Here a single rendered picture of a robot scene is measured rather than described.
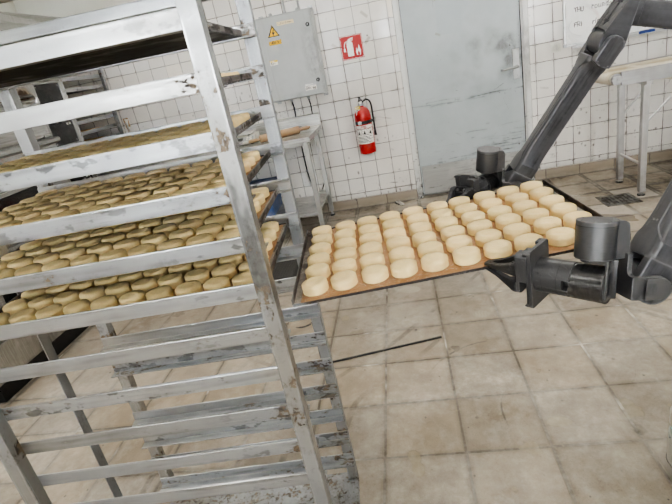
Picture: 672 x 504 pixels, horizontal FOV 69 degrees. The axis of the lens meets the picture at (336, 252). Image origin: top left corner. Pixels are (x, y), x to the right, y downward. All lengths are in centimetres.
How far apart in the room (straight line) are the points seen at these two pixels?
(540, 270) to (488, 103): 407
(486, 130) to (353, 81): 131
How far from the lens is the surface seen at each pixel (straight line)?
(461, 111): 482
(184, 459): 116
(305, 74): 458
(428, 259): 92
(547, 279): 84
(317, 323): 140
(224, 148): 79
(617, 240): 82
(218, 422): 107
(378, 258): 96
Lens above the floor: 140
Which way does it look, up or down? 21 degrees down
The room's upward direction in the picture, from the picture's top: 12 degrees counter-clockwise
